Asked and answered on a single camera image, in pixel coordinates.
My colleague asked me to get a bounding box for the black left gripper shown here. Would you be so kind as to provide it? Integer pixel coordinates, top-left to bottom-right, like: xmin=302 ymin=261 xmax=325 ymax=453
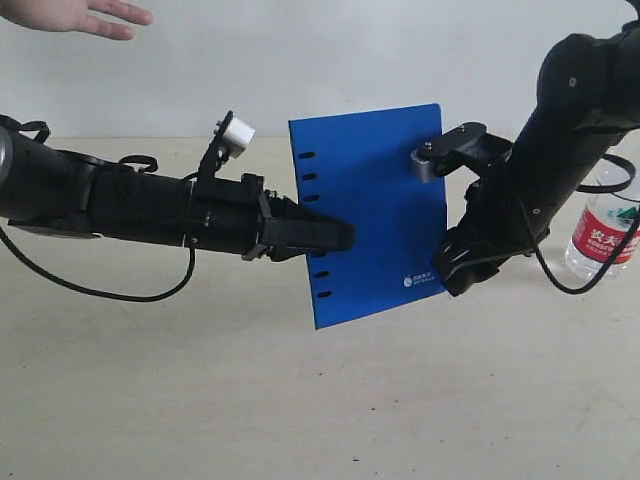
xmin=182 ymin=173 xmax=356 ymax=262

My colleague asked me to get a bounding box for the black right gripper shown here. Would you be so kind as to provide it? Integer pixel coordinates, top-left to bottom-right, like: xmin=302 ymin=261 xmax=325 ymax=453
xmin=431 ymin=169 xmax=550 ymax=297

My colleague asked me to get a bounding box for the blue ring binder notebook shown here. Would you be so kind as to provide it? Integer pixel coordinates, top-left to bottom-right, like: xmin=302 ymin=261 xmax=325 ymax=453
xmin=288 ymin=103 xmax=447 ymax=329

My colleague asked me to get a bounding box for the clear plastic bottle red label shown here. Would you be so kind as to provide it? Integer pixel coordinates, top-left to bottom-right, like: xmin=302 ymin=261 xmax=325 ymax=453
xmin=565 ymin=160 xmax=639 ymax=281

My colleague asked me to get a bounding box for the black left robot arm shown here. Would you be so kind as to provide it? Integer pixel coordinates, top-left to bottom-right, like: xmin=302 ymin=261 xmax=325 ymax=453
xmin=1 ymin=112 xmax=355 ymax=262

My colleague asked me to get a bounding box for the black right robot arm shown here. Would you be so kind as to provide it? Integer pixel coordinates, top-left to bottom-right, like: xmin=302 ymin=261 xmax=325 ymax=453
xmin=416 ymin=20 xmax=639 ymax=296

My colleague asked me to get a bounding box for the person's open bare hand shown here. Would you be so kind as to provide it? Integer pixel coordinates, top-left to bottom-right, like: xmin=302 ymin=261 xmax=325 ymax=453
xmin=1 ymin=0 xmax=154 ymax=41

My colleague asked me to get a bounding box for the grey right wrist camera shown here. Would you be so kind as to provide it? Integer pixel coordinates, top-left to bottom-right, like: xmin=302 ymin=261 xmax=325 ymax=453
xmin=410 ymin=122 xmax=509 ymax=183

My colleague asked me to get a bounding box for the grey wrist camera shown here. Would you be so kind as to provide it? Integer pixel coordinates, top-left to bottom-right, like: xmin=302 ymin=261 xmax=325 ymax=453
xmin=410 ymin=122 xmax=509 ymax=183
xmin=213 ymin=110 xmax=256 ymax=159

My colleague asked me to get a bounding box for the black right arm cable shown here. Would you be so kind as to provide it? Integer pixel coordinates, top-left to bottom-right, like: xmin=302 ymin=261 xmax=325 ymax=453
xmin=529 ymin=153 xmax=640 ymax=295

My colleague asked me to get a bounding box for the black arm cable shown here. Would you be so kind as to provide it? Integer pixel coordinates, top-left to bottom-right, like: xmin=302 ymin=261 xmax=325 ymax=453
xmin=0 ymin=224 xmax=197 ymax=303
xmin=529 ymin=153 xmax=640 ymax=295

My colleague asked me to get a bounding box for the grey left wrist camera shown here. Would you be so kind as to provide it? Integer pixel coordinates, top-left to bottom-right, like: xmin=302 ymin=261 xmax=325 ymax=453
xmin=213 ymin=110 xmax=256 ymax=159

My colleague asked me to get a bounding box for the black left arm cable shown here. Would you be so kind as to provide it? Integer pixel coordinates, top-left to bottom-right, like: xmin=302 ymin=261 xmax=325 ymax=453
xmin=0 ymin=224 xmax=197 ymax=303

